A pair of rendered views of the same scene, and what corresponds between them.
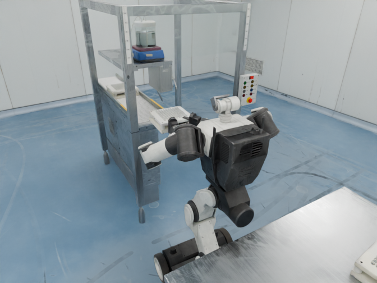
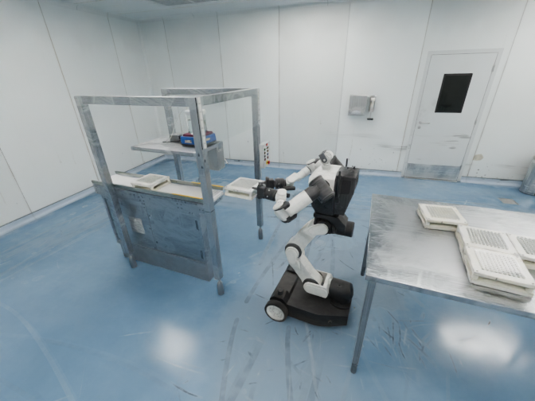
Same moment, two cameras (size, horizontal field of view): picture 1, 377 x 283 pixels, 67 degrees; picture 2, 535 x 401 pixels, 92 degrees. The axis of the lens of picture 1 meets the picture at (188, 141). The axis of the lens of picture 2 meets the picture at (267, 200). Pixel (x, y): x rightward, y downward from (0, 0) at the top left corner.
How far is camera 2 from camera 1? 1.15 m
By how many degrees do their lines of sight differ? 33
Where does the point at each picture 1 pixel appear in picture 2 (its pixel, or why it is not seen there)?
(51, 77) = not seen: outside the picture
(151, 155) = (296, 208)
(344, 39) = (272, 110)
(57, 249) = (165, 360)
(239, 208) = (349, 223)
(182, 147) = (326, 191)
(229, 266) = (384, 252)
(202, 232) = (303, 263)
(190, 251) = (289, 286)
